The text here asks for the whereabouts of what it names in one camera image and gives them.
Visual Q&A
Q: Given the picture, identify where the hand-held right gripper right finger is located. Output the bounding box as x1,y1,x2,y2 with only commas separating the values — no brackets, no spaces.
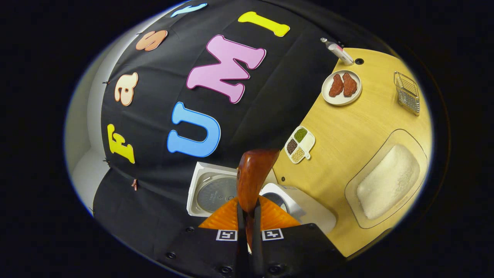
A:
253,195,344,278

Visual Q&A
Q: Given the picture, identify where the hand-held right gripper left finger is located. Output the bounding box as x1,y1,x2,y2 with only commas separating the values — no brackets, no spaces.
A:
166,197,249,278

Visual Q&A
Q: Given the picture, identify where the white rice cooker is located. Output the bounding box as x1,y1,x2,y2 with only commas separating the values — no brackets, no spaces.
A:
186,161,337,235

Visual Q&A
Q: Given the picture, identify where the wooden spoon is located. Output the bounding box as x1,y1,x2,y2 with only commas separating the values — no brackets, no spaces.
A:
236,149,280,251

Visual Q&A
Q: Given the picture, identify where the white rice pile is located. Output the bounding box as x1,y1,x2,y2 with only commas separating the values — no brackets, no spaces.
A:
357,144,421,220

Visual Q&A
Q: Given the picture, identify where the metal wire chopstick holder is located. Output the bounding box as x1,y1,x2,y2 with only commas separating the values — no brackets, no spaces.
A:
393,71,421,116

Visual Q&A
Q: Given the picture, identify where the black backdrop cloth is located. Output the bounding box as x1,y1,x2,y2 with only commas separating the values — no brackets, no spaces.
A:
93,0,390,278

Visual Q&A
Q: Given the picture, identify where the white divided grain dish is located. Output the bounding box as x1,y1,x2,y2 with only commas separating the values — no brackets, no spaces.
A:
284,126,316,164

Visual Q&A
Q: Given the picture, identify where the white round plate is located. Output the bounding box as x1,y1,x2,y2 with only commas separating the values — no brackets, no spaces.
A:
321,69,362,106

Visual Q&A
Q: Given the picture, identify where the red meat piece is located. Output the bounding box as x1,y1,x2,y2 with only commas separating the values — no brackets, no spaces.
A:
329,73,344,98
342,72,358,97

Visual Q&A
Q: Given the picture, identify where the clear plastic tray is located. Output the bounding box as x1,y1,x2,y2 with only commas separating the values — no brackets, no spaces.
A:
345,129,428,229

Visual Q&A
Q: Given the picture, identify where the small clear bottle pink label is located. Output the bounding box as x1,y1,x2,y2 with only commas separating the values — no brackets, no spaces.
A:
320,37,355,66

